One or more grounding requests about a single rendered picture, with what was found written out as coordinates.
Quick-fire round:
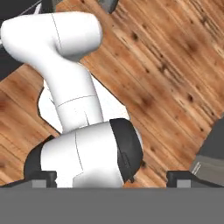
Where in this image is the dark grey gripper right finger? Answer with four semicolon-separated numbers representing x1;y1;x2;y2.
165;170;224;189

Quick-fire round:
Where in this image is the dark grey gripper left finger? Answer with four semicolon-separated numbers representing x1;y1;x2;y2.
0;170;58;189

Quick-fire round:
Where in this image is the grey metal block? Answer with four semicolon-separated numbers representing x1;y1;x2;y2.
97;0;120;15

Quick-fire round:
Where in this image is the dark grey cabinet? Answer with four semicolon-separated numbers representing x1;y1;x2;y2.
188;115;224;187

